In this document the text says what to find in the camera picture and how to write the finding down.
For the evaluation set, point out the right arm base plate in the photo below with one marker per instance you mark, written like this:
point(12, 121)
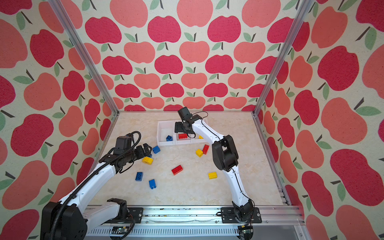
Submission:
point(230, 215)

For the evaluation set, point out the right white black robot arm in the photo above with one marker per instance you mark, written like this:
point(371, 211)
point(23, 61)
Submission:
point(225, 157)

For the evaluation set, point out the aluminium front rail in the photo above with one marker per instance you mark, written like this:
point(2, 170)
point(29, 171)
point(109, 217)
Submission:
point(205, 221)

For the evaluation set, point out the blue notched lego brick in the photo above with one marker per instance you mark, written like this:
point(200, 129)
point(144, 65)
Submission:
point(152, 184)

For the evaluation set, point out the blue lego cube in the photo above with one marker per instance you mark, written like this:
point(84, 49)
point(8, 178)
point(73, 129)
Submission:
point(156, 149)

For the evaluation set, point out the aluminium corner post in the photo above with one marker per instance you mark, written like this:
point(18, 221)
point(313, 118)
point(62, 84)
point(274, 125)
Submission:
point(71, 31)
point(286, 47)

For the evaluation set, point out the left aluminium corner post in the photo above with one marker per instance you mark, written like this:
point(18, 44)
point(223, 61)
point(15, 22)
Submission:
point(71, 31)

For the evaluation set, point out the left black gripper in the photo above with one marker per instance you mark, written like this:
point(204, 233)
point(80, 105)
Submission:
point(141, 153)

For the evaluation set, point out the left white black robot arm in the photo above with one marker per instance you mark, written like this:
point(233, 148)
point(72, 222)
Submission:
point(69, 219)

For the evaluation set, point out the blue flat lego brick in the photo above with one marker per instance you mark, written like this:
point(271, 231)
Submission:
point(139, 176)

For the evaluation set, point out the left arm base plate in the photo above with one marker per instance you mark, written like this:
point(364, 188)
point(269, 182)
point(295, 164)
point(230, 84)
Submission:
point(129, 215)

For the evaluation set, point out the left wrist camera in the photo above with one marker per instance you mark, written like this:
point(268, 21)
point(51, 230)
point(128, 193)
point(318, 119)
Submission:
point(124, 143)

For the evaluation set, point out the small dark blue lego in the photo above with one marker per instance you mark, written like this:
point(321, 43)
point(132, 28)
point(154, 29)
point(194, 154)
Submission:
point(169, 138)

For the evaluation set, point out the yellow lego cube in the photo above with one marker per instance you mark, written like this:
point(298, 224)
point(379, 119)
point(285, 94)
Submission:
point(199, 153)

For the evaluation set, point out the right aluminium corner post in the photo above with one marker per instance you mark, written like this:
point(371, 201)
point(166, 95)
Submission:
point(286, 47)

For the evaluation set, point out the white three-compartment plastic bin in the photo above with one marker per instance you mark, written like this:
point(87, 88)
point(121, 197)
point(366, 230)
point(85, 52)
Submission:
point(165, 128)

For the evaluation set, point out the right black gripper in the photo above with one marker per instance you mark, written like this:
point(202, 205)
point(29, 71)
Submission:
point(177, 128)

